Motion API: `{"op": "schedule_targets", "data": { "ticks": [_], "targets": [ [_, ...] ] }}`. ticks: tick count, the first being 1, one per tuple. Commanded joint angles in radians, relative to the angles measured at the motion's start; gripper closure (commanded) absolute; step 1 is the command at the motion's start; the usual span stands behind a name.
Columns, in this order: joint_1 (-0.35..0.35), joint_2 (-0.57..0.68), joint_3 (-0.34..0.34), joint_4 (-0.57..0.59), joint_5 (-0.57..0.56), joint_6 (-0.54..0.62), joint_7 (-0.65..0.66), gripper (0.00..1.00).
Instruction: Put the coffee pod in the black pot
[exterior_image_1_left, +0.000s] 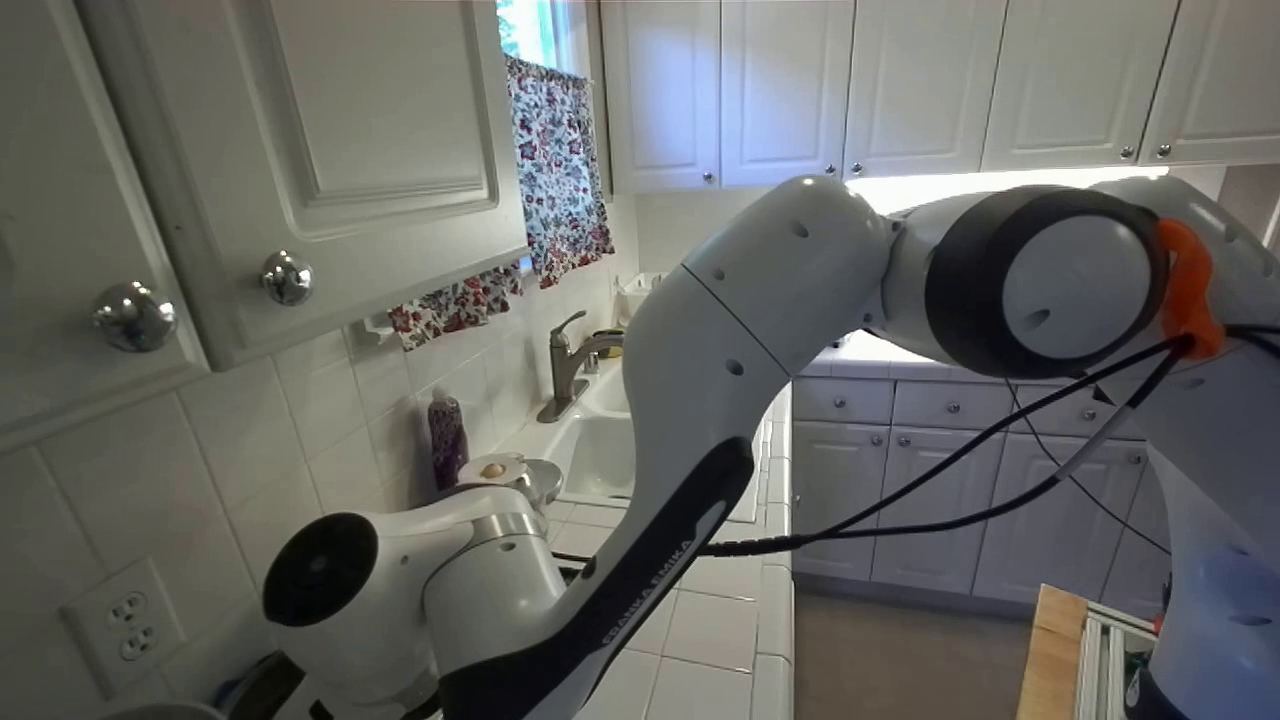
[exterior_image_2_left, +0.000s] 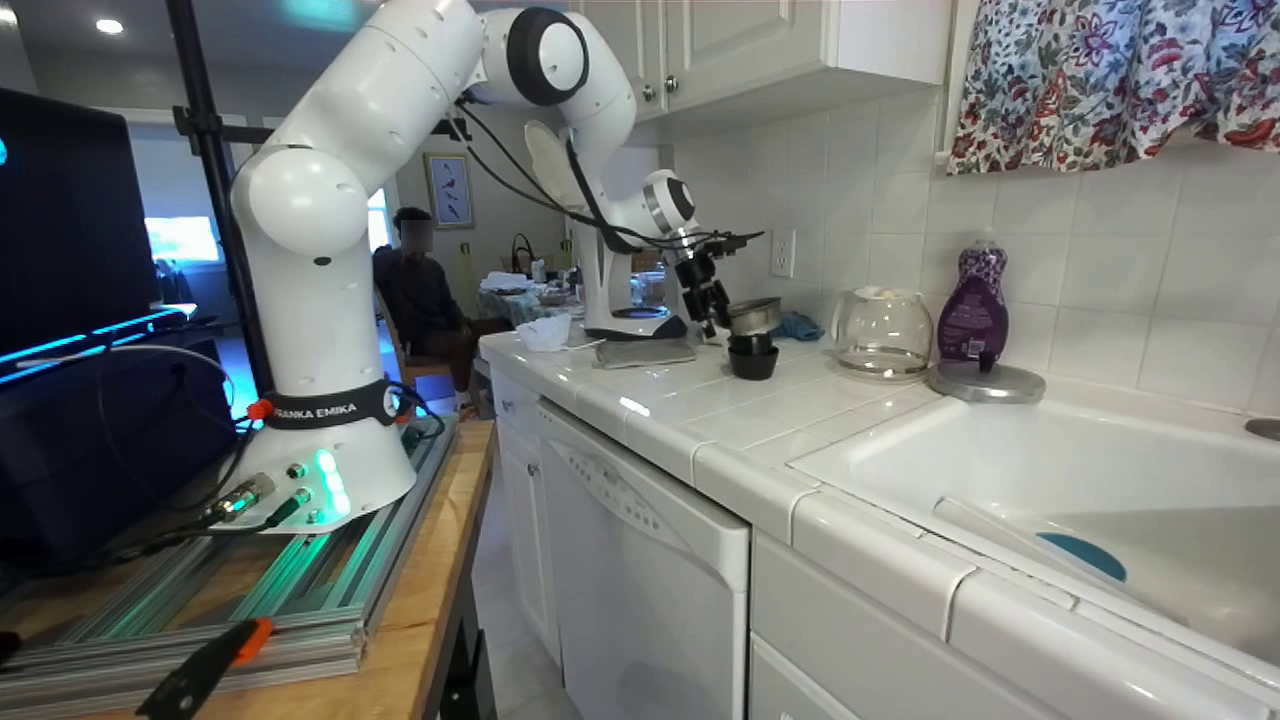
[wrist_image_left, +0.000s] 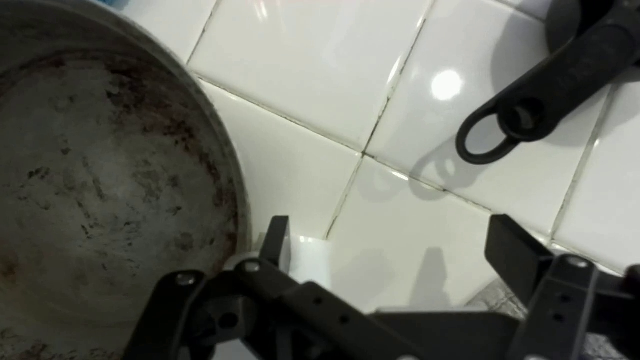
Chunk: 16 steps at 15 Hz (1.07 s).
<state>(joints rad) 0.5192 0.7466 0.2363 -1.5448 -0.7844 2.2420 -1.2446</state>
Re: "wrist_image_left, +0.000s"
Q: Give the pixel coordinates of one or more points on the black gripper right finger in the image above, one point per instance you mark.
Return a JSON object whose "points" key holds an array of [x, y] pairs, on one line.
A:
{"points": [[567, 306]]}

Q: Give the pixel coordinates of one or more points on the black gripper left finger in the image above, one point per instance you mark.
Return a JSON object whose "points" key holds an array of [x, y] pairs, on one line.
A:
{"points": [[266, 320]]}

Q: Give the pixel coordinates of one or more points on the grey metal frying pan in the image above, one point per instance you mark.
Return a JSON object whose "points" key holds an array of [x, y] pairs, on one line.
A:
{"points": [[100, 186]]}

